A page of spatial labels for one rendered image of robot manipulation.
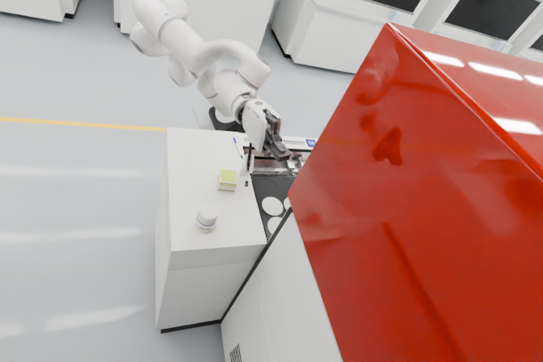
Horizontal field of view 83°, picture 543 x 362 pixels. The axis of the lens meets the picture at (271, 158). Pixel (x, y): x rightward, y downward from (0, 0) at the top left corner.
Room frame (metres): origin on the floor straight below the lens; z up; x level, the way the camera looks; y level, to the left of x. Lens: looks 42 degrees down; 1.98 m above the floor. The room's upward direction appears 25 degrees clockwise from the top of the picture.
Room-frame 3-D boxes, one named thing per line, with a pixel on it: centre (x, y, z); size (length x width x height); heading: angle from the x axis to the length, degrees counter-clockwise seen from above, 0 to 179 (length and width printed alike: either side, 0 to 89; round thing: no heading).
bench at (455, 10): (6.15, -2.03, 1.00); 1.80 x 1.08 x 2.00; 122
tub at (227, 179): (0.84, 0.13, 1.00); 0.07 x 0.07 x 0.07; 23
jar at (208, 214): (0.63, 0.12, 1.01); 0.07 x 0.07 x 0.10
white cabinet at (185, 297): (1.01, -0.06, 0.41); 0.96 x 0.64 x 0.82; 122
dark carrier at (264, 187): (0.96, -0.19, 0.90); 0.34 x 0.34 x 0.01; 32
